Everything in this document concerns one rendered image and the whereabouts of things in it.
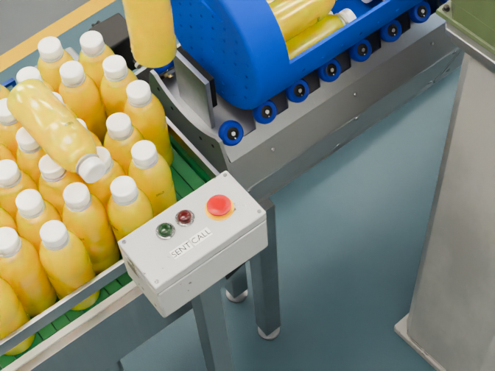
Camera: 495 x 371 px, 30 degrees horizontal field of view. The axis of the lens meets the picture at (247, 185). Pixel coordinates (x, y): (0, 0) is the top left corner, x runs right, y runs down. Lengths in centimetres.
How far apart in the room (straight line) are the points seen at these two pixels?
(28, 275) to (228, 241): 31
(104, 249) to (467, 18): 68
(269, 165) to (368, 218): 98
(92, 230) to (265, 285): 82
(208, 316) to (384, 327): 100
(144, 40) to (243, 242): 33
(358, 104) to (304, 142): 13
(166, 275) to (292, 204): 138
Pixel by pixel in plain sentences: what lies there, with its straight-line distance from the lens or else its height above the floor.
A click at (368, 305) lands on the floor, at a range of 252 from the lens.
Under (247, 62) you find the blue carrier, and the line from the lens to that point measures 149.
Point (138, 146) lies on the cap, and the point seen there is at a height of 110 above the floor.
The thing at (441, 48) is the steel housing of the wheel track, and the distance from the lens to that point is 190.
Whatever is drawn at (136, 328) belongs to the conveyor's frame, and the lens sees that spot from 162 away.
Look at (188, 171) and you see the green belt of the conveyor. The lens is 165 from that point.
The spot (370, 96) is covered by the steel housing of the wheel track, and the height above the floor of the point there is 86.
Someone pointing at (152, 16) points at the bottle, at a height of 129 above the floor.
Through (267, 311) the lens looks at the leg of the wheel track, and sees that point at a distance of 231.
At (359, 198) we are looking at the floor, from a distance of 268.
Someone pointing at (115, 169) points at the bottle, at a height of 107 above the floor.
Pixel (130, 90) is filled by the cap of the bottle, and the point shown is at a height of 110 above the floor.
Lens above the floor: 225
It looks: 56 degrees down
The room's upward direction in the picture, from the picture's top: 5 degrees counter-clockwise
